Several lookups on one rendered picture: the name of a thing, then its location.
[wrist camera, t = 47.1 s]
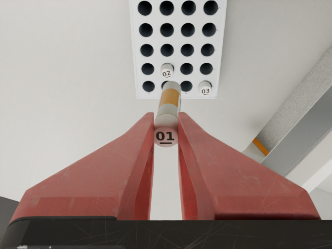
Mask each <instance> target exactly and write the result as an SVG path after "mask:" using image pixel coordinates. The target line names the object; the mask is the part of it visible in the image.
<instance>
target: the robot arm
mask: <svg viewBox="0 0 332 249"><path fill-rule="evenodd" d="M154 145H155V143H154V113H153V112H148V113H146V114H145V115H144V116H143V117H142V118H141V119H140V120H138V121H137V122H136V123H135V124H134V125H133V126H132V127H131V128H130V129H129V130H128V131H127V132H126V133H124V134H123V135H121V136H120V137H118V138H116V139H114V140H113V141H111V142H109V143H107V144H106V145H104V146H102V147H101V148H99V149H97V150H95V151H94V152H92V153H90V154H88V155H87V156H85V157H83V158H81V159H80V160H78V161H76V162H74V163H73V164H71V165H69V166H67V167H66V168H64V169H62V170H60V171H59V172H57V173H55V174H54V175H52V176H50V177H48V178H47V179H45V180H43V181H41V182H40V183H38V184H36V185H34V186H33V187H31V188H29V189H27V190H26V191H25V193H24V195H23V196H22V198H21V200H20V202H19V204H18V206H17V208H16V210H15V212H14V214H13V216H12V218H11V220H10V223H9V225H8V227H7V229H6V231H5V233H4V235H3V237H2V239H1V241H0V249H332V220H322V219H321V217H320V215H319V213H318V211H317V209H316V207H315V205H314V203H313V201H312V199H311V197H310V195H309V194H308V192H307V191H306V190H305V189H304V188H302V187H300V186H299V185H297V184H295V183H293V182H292V181H290V180H288V179H286V178H285V177H283V176H281V175H279V174H278V173H276V172H274V171H273V170H271V169H269V168H267V167H266V166H264V165H262V164H260V163H259V162H257V161H255V160H253V159H252V158H250V157H248V156H246V155H245V154H243V153H241V152H239V151H237V150H236V149H234V148H232V147H230V146H229V145H227V144H225V143H223V142H222V141H220V140H218V139H216V138H215V137H213V136H211V135H210V134H208V133H207V132H206V131H205V130H203V129H202V128H201V127H200V126H199V125H198V124H197V123H196V122H195V121H194V120H193V119H192V118H191V117H190V116H189V115H188V114H186V113H185V112H178V143H177V146H178V178H179V190H180V201H181V213H182V220H150V213H151V201H152V189H153V177H154Z"/></svg>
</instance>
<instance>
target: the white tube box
mask: <svg viewBox="0 0 332 249"><path fill-rule="evenodd" d="M226 7H227V0H129V12H130V25H131V38H132V51H133V63H134V76H135V89H136V99H160V96H161V94H162V90H163V86H164V84H165V83H166V82H169V81H175V82H177V83H179V84H180V86H181V99H217V95H218V85H219V75H220V65H221V55H222V46H223V36H224V26H225V17H226ZM164 63H170V64H172V67H173V76H172V78H171V79H169V80H165V79H163V78H162V77H161V67H162V65H163V64H164ZM202 81H209V83H210V85H211V89H212V93H211V94H210V95H209V96H207V97H204V96H201V95H200V93H199V84H200V82H202Z"/></svg>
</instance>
